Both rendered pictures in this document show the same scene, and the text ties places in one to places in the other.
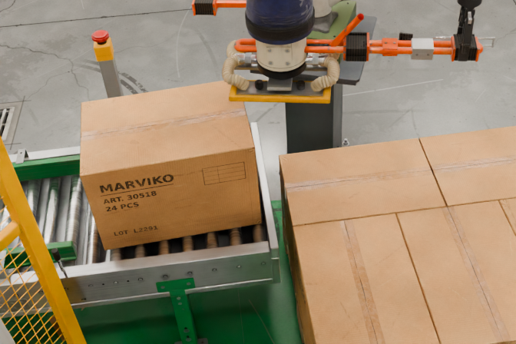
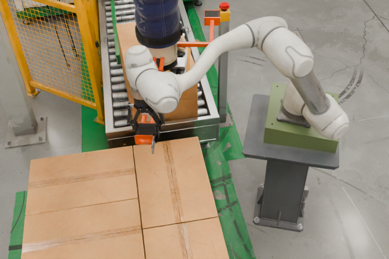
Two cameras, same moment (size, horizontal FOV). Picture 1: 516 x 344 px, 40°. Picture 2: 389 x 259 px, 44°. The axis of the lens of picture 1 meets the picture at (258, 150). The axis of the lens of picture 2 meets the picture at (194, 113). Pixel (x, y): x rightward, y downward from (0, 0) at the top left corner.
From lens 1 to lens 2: 2.89 m
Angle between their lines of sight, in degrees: 59
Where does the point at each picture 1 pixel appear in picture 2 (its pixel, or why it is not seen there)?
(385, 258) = (99, 190)
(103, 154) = (130, 29)
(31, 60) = (353, 47)
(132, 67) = (362, 95)
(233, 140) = not seen: hidden behind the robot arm
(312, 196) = (157, 154)
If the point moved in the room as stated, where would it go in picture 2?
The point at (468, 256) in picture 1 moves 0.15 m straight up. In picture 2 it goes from (92, 236) to (87, 219)
